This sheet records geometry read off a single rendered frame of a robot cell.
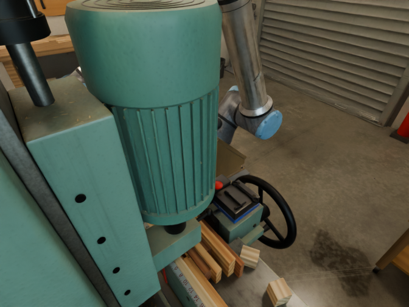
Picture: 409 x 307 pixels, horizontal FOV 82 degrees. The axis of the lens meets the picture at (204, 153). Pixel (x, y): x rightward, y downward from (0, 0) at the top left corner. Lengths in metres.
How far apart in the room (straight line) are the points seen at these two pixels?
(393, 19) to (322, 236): 2.32
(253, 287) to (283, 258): 1.12
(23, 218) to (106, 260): 0.18
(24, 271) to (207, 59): 0.27
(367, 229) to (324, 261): 0.47
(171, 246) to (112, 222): 0.23
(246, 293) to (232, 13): 0.78
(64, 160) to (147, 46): 0.13
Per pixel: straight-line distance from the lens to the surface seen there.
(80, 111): 0.27
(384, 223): 2.26
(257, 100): 1.02
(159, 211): 0.39
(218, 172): 1.27
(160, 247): 0.55
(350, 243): 2.01
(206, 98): 0.30
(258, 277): 0.67
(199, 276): 0.61
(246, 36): 0.88
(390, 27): 3.35
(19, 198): 0.24
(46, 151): 0.26
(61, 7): 3.56
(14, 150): 0.25
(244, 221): 0.67
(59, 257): 0.29
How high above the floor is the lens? 1.50
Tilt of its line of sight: 39 degrees down
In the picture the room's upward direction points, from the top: straight up
